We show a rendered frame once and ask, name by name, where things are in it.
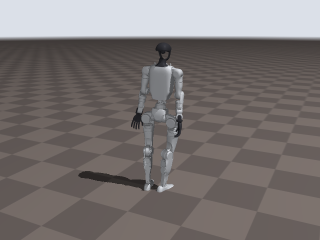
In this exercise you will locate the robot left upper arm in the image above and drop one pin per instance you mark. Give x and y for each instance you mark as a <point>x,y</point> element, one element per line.
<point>145,80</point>

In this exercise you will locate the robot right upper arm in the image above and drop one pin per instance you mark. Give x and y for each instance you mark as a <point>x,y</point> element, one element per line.
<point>178,75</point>

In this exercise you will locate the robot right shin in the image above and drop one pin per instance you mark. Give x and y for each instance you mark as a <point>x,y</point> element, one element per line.
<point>166,165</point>

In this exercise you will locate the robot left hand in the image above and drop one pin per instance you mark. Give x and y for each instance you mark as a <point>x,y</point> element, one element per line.
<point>137,119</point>

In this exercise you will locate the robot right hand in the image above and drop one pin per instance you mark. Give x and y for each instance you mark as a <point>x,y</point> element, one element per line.
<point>179,125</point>

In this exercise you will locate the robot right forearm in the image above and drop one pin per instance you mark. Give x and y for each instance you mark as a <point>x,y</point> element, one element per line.
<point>179,106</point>

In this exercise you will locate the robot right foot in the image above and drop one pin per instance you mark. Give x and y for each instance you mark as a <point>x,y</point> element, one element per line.
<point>161,188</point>

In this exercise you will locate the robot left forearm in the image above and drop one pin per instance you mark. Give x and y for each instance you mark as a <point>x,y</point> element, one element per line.
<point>142,99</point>

